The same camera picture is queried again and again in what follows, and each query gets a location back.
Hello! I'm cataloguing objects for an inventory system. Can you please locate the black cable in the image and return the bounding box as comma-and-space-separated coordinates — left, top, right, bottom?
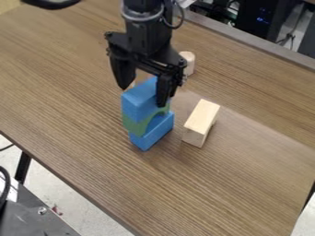
0, 165, 13, 213

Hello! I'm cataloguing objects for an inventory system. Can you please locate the blue arch-cut block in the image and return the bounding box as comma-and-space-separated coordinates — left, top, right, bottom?
127, 111, 177, 152

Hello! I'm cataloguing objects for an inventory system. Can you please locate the white rectangle block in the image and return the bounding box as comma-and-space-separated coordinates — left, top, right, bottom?
181, 98, 222, 149

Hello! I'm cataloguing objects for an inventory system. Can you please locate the green arch block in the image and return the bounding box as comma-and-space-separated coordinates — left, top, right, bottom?
122, 102, 173, 138

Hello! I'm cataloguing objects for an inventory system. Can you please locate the black computer case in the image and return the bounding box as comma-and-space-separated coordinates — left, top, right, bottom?
235, 0, 291, 40

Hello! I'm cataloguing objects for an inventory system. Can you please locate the small white round block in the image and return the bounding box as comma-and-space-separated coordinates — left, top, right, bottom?
178, 51, 197, 77

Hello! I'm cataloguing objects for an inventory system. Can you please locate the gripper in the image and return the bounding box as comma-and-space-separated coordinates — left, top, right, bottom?
103, 16, 190, 109

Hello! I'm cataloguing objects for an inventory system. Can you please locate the black metal base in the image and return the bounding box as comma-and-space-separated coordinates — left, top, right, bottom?
0, 183, 82, 236

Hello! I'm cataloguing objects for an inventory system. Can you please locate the blue rectangle block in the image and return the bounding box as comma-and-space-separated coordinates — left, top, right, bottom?
120, 76, 173, 124

